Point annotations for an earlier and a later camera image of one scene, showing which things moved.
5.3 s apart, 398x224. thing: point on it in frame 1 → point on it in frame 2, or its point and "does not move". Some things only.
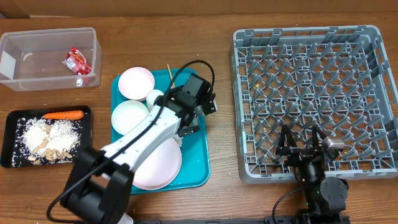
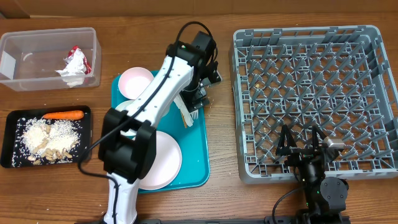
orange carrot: x=64 y=115 does not move
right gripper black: x=284 y=147 does not move
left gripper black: x=193 y=125 → x=188 y=97
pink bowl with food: x=135 y=83 does not move
